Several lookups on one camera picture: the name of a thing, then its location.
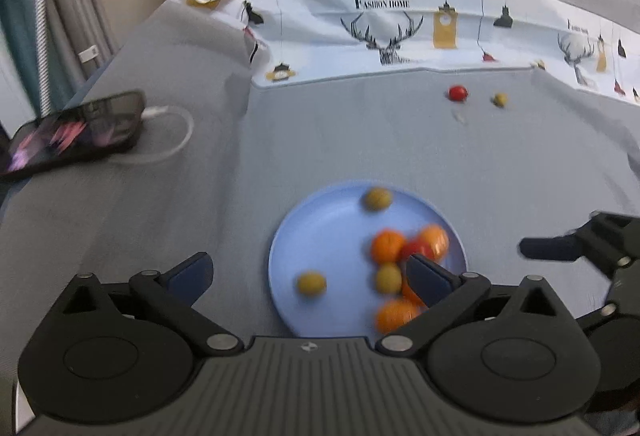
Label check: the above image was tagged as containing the white pole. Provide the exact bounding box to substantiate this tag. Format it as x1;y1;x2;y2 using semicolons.
27;0;53;114

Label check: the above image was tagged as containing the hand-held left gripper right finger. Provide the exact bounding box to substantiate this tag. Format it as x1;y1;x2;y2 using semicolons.
375;255;578;357

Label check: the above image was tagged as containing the black smartphone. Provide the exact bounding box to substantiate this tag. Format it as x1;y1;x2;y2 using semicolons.
0;90;147;182

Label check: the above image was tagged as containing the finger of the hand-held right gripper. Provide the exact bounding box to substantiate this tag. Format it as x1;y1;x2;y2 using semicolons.
519;211;640;279

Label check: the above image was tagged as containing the white charging cable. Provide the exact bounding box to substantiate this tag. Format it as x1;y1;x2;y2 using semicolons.
112;106;195;165

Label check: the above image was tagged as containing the grey bed sheet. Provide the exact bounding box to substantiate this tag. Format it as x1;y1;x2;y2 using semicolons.
0;1;640;417

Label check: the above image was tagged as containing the blue plate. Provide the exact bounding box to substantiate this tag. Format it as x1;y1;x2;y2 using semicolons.
268;181;468;338

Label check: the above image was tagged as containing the orange tangerine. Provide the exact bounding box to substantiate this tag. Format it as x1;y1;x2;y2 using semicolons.
371;229;407;264
417;225;450;262
401;279;426;307
376;299;423;334

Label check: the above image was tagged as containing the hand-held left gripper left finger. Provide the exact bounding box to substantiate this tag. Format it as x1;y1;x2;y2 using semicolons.
42;252;246;357

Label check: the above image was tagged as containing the teal curtain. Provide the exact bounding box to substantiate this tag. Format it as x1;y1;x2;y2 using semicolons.
0;0;51;127

